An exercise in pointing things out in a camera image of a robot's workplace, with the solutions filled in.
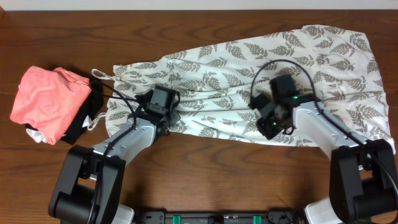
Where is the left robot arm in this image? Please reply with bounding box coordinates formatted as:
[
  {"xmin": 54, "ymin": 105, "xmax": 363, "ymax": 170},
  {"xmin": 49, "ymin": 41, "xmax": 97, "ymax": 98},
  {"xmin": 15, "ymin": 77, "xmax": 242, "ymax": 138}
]
[{"xmin": 48, "ymin": 89, "xmax": 179, "ymax": 224}]

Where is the folded coral pink garment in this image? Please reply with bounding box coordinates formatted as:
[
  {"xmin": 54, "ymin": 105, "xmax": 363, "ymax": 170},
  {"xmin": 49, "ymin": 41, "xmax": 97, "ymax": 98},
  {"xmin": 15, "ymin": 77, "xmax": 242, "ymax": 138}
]
[{"xmin": 10, "ymin": 66, "xmax": 91, "ymax": 145}]

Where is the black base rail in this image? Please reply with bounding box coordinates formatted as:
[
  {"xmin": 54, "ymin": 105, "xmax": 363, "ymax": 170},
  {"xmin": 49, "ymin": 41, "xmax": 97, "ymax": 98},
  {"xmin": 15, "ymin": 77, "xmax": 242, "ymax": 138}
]
[{"xmin": 132, "ymin": 210, "xmax": 307, "ymax": 224}]

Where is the folded black garment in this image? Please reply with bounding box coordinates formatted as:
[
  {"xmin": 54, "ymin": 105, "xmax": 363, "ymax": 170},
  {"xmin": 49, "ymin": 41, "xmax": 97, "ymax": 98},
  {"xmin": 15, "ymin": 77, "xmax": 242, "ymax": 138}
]
[{"xmin": 25, "ymin": 67, "xmax": 103, "ymax": 145}]

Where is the white fern print dress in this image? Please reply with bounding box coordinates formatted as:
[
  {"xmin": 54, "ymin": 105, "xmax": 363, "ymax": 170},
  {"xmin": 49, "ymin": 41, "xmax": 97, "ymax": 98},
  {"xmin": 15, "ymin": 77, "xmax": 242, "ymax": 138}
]
[{"xmin": 92, "ymin": 25, "xmax": 394, "ymax": 144}]

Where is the white crumpled cloth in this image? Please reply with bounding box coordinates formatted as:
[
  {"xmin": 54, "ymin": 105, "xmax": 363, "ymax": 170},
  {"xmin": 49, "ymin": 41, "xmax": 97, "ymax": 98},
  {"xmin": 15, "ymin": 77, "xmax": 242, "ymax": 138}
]
[{"xmin": 26, "ymin": 116, "xmax": 91, "ymax": 144}]

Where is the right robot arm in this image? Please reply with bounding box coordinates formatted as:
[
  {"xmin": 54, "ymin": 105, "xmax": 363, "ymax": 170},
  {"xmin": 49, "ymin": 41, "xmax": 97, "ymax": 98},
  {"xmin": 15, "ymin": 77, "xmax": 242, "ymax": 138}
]
[{"xmin": 249, "ymin": 93, "xmax": 397, "ymax": 223}]

